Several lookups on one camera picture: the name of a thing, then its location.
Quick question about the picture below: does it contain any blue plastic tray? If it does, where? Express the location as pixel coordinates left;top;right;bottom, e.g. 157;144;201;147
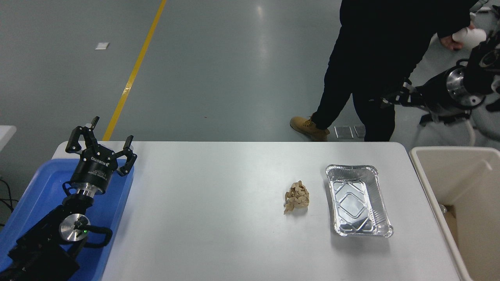
0;158;134;281

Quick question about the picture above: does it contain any white paper cup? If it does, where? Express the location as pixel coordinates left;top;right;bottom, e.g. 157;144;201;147
452;27;487;50

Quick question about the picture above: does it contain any large pale bin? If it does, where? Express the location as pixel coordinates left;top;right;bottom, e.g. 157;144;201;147
409;147;500;281

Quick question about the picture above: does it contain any rectangular foil tray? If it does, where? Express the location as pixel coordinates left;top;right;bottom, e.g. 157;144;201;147
325;164;394;238

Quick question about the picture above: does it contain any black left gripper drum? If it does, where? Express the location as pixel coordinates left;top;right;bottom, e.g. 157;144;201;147
70;145;118;194

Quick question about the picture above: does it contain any black floor cable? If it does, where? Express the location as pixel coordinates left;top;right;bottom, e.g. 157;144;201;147
0;179;18;227

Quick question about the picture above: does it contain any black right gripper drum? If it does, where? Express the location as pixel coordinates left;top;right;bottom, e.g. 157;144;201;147
414;70;460;117

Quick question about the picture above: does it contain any white side table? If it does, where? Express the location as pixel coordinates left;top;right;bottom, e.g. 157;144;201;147
0;126;17;151

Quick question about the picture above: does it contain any crumpled tan paper ball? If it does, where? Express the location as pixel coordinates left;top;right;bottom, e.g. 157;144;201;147
284;180;310;215

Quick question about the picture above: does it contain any person's hand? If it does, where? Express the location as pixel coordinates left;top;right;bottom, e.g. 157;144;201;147
438;23;475;52

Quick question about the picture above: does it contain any person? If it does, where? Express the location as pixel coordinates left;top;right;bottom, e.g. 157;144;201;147
290;0;482;142

